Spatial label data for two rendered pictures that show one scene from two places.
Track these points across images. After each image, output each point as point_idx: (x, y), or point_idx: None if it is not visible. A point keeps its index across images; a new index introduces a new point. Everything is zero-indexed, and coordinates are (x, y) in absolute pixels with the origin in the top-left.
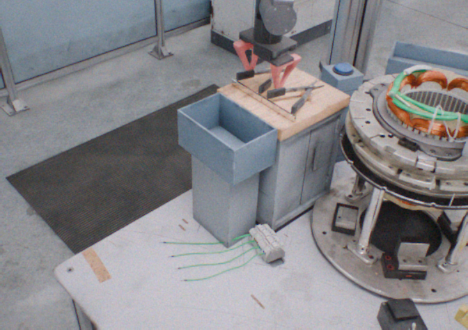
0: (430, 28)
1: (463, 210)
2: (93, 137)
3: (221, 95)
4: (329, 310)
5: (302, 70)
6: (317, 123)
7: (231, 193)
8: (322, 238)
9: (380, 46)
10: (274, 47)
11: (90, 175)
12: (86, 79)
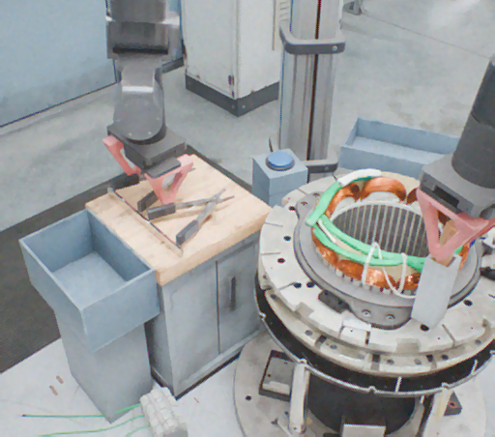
0: (458, 64)
1: None
2: (29, 217)
3: (89, 213)
4: None
5: None
6: (223, 252)
7: (99, 358)
8: (244, 407)
9: (395, 88)
10: (150, 150)
11: (19, 268)
12: (29, 140)
